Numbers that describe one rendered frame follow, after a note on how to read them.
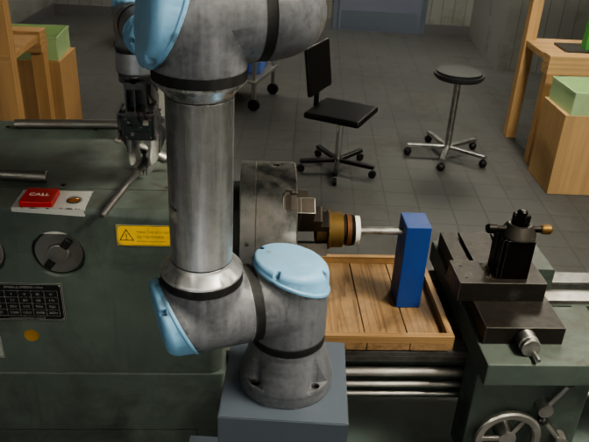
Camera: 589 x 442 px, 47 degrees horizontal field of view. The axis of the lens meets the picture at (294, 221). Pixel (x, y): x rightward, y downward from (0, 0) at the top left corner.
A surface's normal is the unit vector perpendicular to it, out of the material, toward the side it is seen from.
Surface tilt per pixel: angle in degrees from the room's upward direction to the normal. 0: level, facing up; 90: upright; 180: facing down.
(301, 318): 90
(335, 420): 0
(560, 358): 0
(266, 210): 47
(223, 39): 96
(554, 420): 90
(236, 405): 0
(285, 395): 72
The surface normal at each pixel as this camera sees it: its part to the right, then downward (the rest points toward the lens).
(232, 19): 0.37, 0.38
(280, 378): -0.12, 0.18
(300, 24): 0.65, 0.45
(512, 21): -0.04, 0.47
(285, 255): 0.17, -0.89
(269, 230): 0.07, 0.01
